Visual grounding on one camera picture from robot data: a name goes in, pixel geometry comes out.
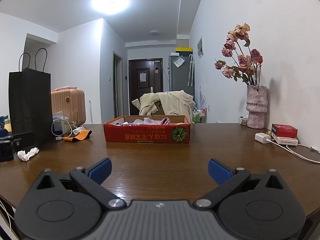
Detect white power adapter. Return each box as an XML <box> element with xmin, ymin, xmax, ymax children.
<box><xmin>255</xmin><ymin>132</ymin><xmax>272</xmax><ymax>145</ymax></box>

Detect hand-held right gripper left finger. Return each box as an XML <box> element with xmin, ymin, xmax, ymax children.
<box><xmin>35</xmin><ymin>157</ymin><xmax>126</xmax><ymax>209</ymax></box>

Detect red cardboard box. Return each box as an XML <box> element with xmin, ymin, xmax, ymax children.
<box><xmin>103</xmin><ymin>115</ymin><xmax>191</xmax><ymax>144</ymax></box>

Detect dark brown door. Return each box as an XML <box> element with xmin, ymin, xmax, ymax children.
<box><xmin>128</xmin><ymin>58</ymin><xmax>164</xmax><ymax>116</ymax></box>

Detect white folded umbrella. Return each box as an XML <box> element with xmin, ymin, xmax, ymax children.
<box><xmin>187</xmin><ymin>54</ymin><xmax>195</xmax><ymax>87</ymax></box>

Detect crumpled white tissue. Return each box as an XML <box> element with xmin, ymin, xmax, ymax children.
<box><xmin>17</xmin><ymin>148</ymin><xmax>40</xmax><ymax>162</ymax></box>

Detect white charger with cable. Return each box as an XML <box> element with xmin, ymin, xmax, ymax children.
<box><xmin>51</xmin><ymin>120</ymin><xmax>73</xmax><ymax>141</ymax></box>

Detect fluffy lilac cloth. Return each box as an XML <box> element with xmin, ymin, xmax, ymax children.
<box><xmin>143</xmin><ymin>117</ymin><xmax>163</xmax><ymax>125</ymax></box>

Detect white flat box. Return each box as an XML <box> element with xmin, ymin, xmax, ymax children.
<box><xmin>270</xmin><ymin>133</ymin><xmax>299</xmax><ymax>146</ymax></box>

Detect beige coat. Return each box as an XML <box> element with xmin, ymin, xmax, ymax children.
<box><xmin>131</xmin><ymin>90</ymin><xmax>196</xmax><ymax>124</ymax></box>

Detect clear plastic container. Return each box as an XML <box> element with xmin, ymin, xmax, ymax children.
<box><xmin>53</xmin><ymin>110</ymin><xmax>81</xmax><ymax>128</ymax></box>

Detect orange strap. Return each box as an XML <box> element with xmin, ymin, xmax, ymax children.
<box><xmin>63</xmin><ymin>130</ymin><xmax>93</xmax><ymax>143</ymax></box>

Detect grey refrigerator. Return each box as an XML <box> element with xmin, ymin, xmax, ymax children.
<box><xmin>168</xmin><ymin>55</ymin><xmax>195</xmax><ymax>94</ymax></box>

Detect dried pink roses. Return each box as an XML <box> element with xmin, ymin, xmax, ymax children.
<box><xmin>214</xmin><ymin>23</ymin><xmax>264</xmax><ymax>86</ymax></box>

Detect brown wooden chair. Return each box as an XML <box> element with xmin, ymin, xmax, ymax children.
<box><xmin>150</xmin><ymin>100</ymin><xmax>166</xmax><ymax>116</ymax></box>

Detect pink textured vase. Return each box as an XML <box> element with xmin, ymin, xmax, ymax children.
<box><xmin>245</xmin><ymin>85</ymin><xmax>268</xmax><ymax>129</ymax></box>

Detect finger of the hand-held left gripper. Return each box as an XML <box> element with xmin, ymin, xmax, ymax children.
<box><xmin>12</xmin><ymin>131</ymin><xmax>35</xmax><ymax>154</ymax></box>

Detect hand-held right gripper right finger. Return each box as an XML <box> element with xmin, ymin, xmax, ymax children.
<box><xmin>194</xmin><ymin>158</ymin><xmax>286</xmax><ymax>209</ymax></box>

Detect black paper bag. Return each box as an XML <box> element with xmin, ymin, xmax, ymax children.
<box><xmin>8</xmin><ymin>47</ymin><xmax>54</xmax><ymax>151</ymax></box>

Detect group of bottles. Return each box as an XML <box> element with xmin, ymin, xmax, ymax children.
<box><xmin>192</xmin><ymin>106</ymin><xmax>207</xmax><ymax>124</ymax></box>

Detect pink suitcase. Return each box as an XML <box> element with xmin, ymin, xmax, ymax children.
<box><xmin>50</xmin><ymin>87</ymin><xmax>86</xmax><ymax>127</ymax></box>

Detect red flat box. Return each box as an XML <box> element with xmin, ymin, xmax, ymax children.
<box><xmin>271</xmin><ymin>123</ymin><xmax>299</xmax><ymax>139</ymax></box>

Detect wall poster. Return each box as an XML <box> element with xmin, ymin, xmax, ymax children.
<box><xmin>197</xmin><ymin>36</ymin><xmax>204</xmax><ymax>59</ymax></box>

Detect round ceiling light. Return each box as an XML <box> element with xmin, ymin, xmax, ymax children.
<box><xmin>91</xmin><ymin>0</ymin><xmax>131</xmax><ymax>14</ymax></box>

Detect white cable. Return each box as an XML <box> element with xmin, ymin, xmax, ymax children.
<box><xmin>266</xmin><ymin>138</ymin><xmax>320</xmax><ymax>164</ymax></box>

